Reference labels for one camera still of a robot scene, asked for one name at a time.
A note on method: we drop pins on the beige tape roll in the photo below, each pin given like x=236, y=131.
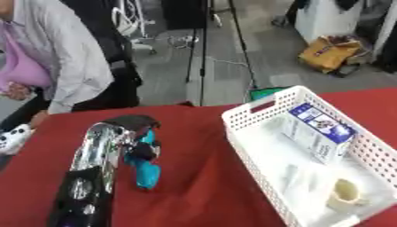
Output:
x=345, y=193

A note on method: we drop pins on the white cabinet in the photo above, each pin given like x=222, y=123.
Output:
x=323, y=19

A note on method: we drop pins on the black office chair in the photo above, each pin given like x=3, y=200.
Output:
x=116, y=59

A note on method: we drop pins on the white office chair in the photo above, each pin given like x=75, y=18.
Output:
x=132, y=23

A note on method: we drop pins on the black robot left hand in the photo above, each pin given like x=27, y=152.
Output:
x=135, y=124

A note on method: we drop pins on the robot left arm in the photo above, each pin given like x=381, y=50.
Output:
x=93, y=165

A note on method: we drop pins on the person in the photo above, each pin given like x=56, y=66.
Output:
x=51, y=53

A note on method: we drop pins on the white game controller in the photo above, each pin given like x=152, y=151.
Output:
x=11, y=139

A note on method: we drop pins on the white perforated plastic basket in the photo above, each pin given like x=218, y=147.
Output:
x=258, y=130

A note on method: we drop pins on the teal plastic bottle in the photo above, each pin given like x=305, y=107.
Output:
x=146, y=170

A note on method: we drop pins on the clear plastic bag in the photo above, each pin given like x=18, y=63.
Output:
x=305, y=186

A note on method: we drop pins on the yellow bag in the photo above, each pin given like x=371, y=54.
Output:
x=326, y=52

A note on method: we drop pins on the black tripod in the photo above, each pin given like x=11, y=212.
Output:
x=204, y=50

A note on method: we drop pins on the green box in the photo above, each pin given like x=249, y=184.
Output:
x=264, y=92

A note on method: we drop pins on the blue and white carton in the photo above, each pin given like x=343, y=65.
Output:
x=318, y=130

